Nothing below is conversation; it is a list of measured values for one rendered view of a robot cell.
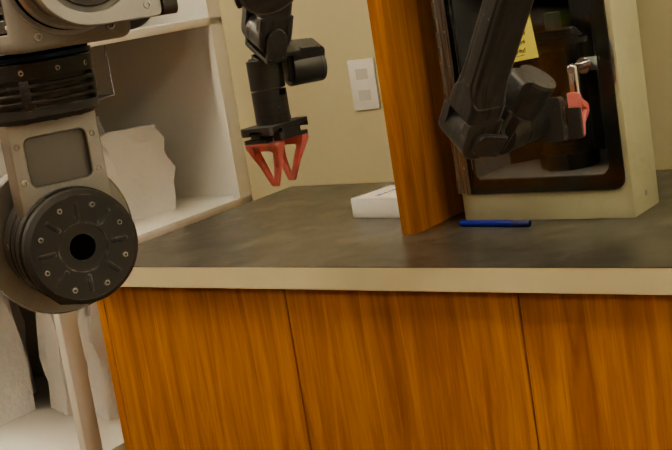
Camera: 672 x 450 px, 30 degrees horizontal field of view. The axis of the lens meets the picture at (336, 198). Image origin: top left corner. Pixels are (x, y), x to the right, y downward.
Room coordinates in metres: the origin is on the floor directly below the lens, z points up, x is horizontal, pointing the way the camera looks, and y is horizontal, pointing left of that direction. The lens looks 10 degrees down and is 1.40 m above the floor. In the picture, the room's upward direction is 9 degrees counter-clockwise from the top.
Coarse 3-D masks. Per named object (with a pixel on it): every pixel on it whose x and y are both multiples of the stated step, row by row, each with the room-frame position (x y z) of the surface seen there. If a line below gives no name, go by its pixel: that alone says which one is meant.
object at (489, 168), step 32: (448, 0) 2.17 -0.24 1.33; (480, 0) 2.14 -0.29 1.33; (544, 0) 2.07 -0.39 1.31; (576, 0) 2.03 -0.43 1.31; (448, 32) 2.18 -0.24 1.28; (544, 32) 2.07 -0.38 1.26; (576, 32) 2.04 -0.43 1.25; (544, 64) 2.08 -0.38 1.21; (608, 64) 2.01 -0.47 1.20; (608, 96) 2.01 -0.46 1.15; (608, 128) 2.02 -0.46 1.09; (480, 160) 2.16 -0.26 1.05; (512, 160) 2.13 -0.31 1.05; (544, 160) 2.09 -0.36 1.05; (576, 160) 2.06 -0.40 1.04; (608, 160) 2.02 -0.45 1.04; (480, 192) 2.17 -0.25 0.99; (512, 192) 2.13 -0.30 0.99; (544, 192) 2.10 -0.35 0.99
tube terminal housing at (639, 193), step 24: (624, 0) 2.06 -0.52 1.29; (624, 24) 2.05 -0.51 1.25; (624, 48) 2.04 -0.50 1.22; (624, 72) 2.03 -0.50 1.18; (624, 96) 2.02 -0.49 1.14; (624, 120) 2.02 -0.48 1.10; (648, 120) 2.10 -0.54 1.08; (624, 144) 2.02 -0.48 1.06; (648, 144) 2.09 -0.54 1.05; (624, 168) 2.02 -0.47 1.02; (648, 168) 2.08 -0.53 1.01; (576, 192) 2.07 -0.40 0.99; (600, 192) 2.05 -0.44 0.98; (624, 192) 2.02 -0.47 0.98; (648, 192) 2.07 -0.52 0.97; (480, 216) 2.18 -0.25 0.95; (504, 216) 2.16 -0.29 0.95; (528, 216) 2.13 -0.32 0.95; (552, 216) 2.10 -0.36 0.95; (576, 216) 2.08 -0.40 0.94; (600, 216) 2.05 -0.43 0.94; (624, 216) 2.03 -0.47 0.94
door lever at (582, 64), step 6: (582, 60) 2.03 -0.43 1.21; (588, 60) 2.03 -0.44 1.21; (570, 66) 1.99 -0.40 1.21; (576, 66) 1.99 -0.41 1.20; (582, 66) 2.02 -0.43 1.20; (588, 66) 2.03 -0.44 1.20; (570, 72) 1.99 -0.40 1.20; (576, 72) 1.99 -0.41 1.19; (582, 72) 2.03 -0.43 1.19; (570, 78) 2.00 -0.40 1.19; (576, 78) 1.99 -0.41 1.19; (570, 84) 2.00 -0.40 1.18; (576, 84) 1.99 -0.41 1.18; (570, 90) 2.00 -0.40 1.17; (576, 90) 1.99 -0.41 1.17; (582, 108) 2.00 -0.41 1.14
